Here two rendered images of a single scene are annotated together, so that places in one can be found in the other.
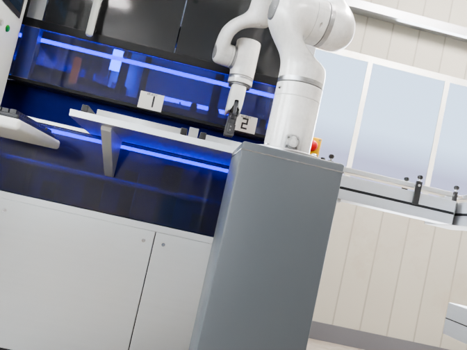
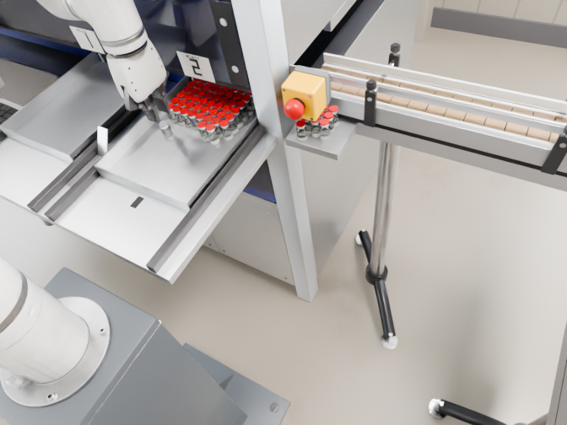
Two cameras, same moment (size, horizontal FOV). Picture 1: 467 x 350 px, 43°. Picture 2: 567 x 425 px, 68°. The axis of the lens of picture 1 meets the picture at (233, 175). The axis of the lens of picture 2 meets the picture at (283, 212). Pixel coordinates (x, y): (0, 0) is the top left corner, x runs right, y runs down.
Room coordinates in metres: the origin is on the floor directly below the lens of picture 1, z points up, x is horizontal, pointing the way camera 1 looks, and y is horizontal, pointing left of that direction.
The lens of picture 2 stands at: (1.56, -0.65, 1.53)
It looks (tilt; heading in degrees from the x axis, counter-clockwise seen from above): 53 degrees down; 43
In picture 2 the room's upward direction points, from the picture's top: 12 degrees counter-clockwise
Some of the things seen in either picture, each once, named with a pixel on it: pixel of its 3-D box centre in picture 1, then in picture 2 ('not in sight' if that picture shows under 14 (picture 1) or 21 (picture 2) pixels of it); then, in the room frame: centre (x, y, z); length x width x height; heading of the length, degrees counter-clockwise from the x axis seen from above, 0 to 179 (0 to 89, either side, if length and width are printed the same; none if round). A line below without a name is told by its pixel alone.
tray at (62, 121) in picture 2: (141, 131); (86, 102); (1.95, 0.33, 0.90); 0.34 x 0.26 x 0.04; 5
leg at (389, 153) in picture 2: not in sight; (382, 219); (2.27, -0.37, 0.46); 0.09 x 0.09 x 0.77; 5
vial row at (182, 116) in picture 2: not in sight; (198, 121); (2.02, 0.00, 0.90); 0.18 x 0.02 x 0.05; 95
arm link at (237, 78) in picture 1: (240, 82); (124, 36); (1.97, 0.05, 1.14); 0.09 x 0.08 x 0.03; 5
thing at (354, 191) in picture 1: (366, 185); (464, 112); (2.29, -0.52, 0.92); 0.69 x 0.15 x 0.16; 95
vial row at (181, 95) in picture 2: not in sight; (209, 110); (2.07, 0.00, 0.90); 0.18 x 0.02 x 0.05; 95
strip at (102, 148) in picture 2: (193, 134); (87, 157); (1.81, 0.15, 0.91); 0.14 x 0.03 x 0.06; 5
